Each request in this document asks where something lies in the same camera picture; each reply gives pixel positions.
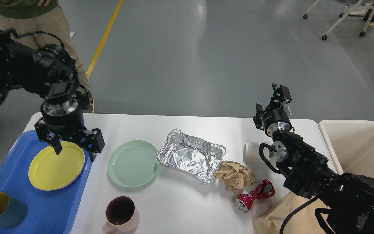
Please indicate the crushed red can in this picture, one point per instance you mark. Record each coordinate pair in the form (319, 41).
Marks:
(264, 189)

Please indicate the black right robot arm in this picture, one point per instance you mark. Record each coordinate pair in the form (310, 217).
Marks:
(349, 197)

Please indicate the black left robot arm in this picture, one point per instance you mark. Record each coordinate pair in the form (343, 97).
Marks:
(49, 72)

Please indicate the person in khaki trousers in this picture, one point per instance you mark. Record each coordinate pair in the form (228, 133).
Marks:
(43, 22)

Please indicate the mint green plate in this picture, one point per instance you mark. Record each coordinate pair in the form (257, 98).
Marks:
(133, 164)

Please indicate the aluminium foil tray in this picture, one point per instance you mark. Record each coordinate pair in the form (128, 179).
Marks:
(192, 155)

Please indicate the teal yellow cup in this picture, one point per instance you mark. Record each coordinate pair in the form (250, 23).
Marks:
(12, 211)

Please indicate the pink mug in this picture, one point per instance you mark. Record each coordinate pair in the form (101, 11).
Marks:
(122, 216)

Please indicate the yellow plate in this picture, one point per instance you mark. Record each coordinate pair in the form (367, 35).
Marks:
(49, 171)

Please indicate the crumpled brown paper ball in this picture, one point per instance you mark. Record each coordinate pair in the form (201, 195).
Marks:
(236, 176)

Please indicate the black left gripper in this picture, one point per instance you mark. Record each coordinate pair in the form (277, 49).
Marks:
(65, 122)

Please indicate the beige plastic bin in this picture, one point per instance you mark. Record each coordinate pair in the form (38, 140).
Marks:
(350, 144)

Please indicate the brown paper bag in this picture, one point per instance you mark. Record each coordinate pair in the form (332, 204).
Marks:
(304, 222)

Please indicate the white paper cup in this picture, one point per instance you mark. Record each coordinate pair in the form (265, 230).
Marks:
(251, 151)

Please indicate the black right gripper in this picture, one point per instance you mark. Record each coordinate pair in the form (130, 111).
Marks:
(274, 118)

